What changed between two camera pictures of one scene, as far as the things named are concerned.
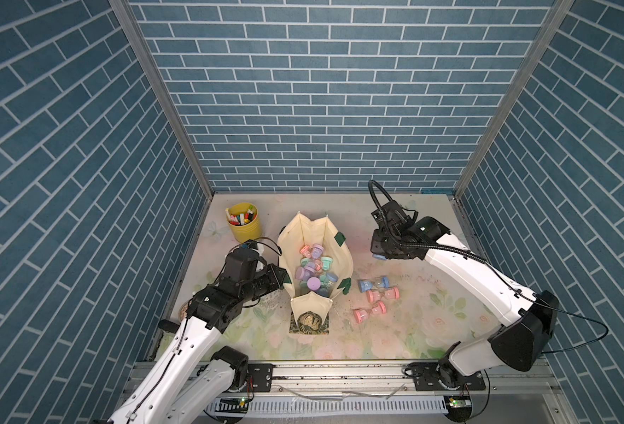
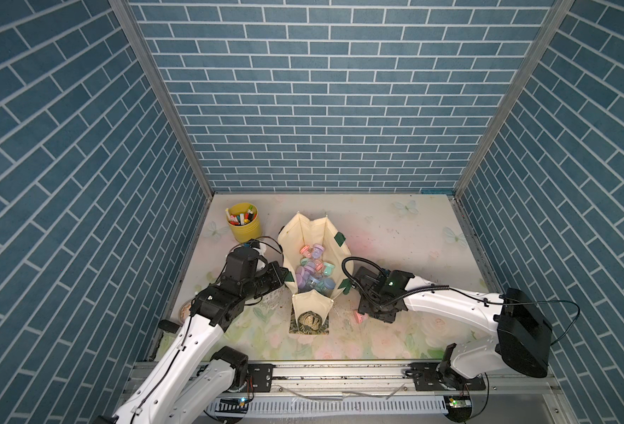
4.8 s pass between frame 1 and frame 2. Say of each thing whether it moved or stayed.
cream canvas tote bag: stayed
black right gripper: moved
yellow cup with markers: stayed
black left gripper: stayed
